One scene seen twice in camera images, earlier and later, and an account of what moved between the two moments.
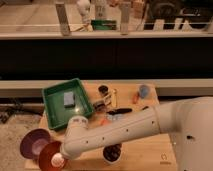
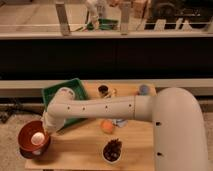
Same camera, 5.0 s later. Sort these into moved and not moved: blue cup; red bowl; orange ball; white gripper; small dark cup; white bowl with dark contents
Moved: white gripper; red bowl
Not moved: small dark cup; orange ball; blue cup; white bowl with dark contents
